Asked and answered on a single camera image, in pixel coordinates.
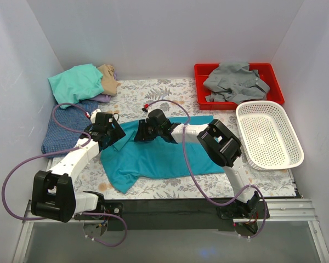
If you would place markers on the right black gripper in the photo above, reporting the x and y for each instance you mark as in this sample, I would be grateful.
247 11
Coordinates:
141 131

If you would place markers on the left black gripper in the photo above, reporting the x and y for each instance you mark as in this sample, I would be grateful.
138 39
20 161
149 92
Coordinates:
114 134

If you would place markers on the teal t shirt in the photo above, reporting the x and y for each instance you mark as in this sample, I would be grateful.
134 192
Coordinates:
127 160

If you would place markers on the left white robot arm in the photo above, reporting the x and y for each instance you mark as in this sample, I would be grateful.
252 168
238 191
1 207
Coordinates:
53 194

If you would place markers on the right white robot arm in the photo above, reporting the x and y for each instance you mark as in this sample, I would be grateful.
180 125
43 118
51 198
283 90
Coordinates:
219 143

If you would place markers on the lavender folded garment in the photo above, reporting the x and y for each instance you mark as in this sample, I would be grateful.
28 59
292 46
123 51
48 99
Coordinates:
104 98

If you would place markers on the beige folded garment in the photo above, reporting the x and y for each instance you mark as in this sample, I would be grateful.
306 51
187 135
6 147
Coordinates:
106 70

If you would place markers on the floral patterned table mat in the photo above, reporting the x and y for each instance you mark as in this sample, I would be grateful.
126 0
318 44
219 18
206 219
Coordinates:
173 96

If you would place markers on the blue checkered folded shirt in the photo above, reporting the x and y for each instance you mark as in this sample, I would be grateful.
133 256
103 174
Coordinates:
58 138

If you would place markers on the mint green folded shirt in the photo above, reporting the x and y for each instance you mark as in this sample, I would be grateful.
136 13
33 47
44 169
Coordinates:
76 84

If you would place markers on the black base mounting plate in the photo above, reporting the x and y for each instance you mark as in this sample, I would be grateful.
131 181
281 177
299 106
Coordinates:
182 214

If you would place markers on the grey crumpled shirt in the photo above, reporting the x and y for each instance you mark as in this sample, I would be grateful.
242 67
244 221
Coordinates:
235 82

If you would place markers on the white perforated plastic basket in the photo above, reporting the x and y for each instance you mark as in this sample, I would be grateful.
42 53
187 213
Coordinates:
267 135

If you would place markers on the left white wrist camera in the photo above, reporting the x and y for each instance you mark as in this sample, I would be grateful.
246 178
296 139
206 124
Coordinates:
92 116

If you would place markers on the aluminium frame rail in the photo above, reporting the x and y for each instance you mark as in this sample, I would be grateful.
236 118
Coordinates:
291 234

